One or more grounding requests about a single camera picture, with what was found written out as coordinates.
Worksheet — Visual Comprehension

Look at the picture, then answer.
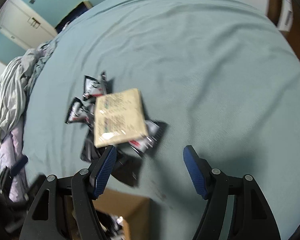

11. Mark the black foil snack packet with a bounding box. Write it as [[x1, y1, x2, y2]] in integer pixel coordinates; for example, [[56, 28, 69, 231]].
[[80, 130, 142, 187]]

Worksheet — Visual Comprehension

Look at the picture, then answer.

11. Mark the black white snack packet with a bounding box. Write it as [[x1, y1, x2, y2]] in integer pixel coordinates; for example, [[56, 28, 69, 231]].
[[128, 120, 167, 157], [82, 72, 107, 101], [64, 97, 95, 128]]

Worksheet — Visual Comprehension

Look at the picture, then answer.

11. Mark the dark blue framed board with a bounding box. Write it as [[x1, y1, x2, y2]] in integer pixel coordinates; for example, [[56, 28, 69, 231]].
[[55, 1, 93, 33]]

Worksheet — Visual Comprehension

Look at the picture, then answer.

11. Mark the brown cardboard box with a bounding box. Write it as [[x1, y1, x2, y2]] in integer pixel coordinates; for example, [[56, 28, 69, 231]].
[[65, 188, 151, 240]]

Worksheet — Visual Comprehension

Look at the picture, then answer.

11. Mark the crumpled grey blanket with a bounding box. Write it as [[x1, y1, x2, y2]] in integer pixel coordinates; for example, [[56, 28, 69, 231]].
[[0, 39, 57, 148]]

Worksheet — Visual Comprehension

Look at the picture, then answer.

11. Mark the teal bed sheet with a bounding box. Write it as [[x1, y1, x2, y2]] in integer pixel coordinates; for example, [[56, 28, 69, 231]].
[[23, 0, 300, 239]]

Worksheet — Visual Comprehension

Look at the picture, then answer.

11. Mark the lilac quilt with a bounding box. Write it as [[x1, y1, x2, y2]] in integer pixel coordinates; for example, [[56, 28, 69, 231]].
[[0, 116, 28, 202]]

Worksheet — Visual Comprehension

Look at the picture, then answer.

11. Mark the beige snack packet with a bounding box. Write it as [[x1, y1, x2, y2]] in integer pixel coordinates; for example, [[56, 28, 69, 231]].
[[94, 88, 148, 148]]

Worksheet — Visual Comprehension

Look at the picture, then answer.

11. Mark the white door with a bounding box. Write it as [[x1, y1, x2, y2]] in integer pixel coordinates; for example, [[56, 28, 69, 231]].
[[0, 0, 57, 50]]

